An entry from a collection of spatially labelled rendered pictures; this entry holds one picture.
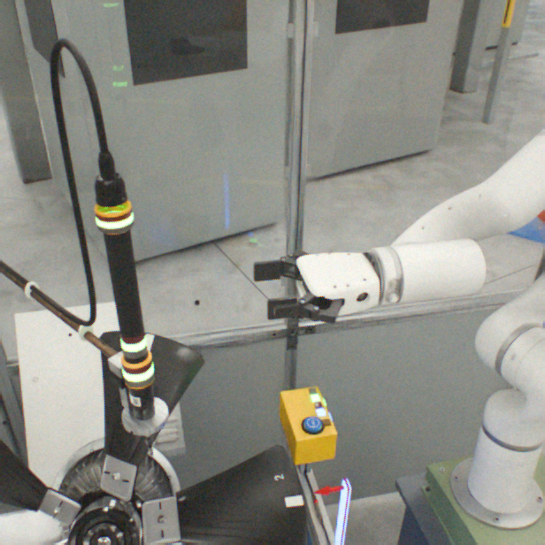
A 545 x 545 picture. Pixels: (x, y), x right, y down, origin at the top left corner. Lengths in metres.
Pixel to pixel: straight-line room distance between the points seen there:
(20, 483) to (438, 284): 0.76
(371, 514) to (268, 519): 1.50
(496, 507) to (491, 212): 0.70
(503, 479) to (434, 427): 1.08
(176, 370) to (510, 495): 0.73
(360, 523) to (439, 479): 1.17
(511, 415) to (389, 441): 1.17
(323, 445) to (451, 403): 0.98
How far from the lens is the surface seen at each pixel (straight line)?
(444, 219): 0.98
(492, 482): 1.36
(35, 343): 1.36
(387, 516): 2.63
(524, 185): 0.93
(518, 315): 1.20
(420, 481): 1.56
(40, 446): 1.38
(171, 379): 1.07
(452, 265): 0.88
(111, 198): 0.71
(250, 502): 1.16
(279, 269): 0.87
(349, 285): 0.81
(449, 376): 2.23
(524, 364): 1.17
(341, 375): 2.02
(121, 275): 0.76
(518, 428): 1.25
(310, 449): 1.44
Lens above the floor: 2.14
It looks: 34 degrees down
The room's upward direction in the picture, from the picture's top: straight up
